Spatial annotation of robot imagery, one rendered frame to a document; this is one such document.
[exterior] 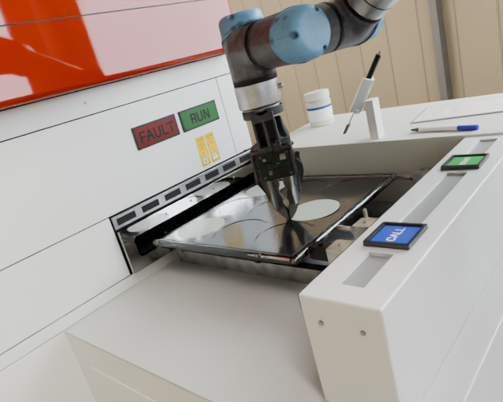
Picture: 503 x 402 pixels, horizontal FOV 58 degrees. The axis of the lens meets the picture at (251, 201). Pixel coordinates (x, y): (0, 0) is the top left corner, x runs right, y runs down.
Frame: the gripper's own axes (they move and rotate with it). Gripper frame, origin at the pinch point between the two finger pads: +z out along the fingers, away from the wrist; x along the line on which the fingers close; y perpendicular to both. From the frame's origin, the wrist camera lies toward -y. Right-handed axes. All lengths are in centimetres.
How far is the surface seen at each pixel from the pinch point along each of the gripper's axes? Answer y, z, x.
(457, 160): 8.2, -5.2, 28.5
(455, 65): -163, 2, 86
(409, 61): -183, -4, 69
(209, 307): 13.4, 9.3, -16.0
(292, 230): 6.3, 1.4, 0.4
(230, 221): -5.0, 1.3, -12.4
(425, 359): 38.5, 5.8, 13.5
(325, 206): -1.1, 1.2, 6.8
